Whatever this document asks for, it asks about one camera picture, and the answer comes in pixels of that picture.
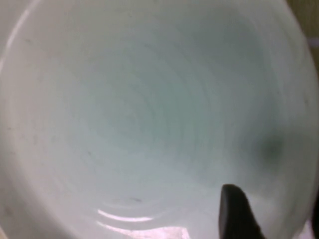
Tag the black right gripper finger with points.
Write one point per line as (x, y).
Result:
(234, 214)

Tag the mint green plate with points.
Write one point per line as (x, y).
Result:
(124, 112)

